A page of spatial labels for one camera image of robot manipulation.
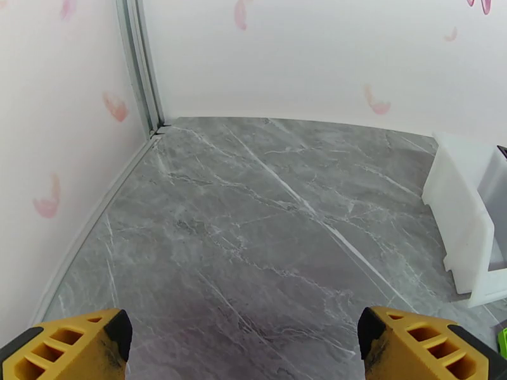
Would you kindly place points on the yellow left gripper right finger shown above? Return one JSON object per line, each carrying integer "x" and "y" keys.
{"x": 420, "y": 351}

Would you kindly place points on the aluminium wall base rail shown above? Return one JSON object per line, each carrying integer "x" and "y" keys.
{"x": 99, "y": 220}

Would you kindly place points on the aluminium corner post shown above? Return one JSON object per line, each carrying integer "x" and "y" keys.
{"x": 138, "y": 62}

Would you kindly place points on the black plastic storage bin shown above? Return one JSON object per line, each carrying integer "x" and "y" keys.
{"x": 504, "y": 151}

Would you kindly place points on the white plastic storage bin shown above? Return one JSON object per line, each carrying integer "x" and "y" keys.
{"x": 455, "y": 200}

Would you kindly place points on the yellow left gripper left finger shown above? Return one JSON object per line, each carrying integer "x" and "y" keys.
{"x": 59, "y": 351}

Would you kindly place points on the green lego brick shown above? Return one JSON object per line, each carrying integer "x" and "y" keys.
{"x": 504, "y": 343}

